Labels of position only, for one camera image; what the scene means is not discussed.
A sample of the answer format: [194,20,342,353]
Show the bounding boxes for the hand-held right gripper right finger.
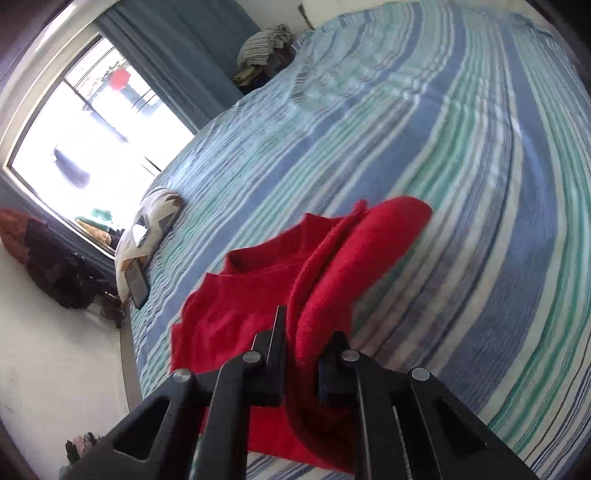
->
[316,331,541,480]

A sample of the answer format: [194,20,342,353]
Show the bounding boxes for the orange brown cloth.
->
[0,209,43,266]

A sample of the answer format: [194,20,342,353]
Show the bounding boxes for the shoes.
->
[65,431,103,468]

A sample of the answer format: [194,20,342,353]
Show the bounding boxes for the window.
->
[4,34,195,252]

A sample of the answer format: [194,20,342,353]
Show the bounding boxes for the dark tablet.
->
[133,198,180,268]

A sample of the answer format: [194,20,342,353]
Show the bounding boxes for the blue curtain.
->
[99,0,262,132]

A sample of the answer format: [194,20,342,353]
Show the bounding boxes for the dark bags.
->
[23,222,122,311]

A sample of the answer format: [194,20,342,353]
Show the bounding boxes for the pile of clothes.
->
[233,24,298,93]

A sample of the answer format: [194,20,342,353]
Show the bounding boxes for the black phone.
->
[124,265,151,309]

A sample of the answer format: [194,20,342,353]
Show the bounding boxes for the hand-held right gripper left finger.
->
[60,305,289,480]

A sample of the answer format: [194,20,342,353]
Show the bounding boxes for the striped bed sheet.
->
[121,0,591,480]

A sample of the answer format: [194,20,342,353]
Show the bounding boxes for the patterned cushion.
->
[115,187,185,306]

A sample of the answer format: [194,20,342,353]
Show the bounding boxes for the red sweater with white rabbit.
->
[170,196,434,476]

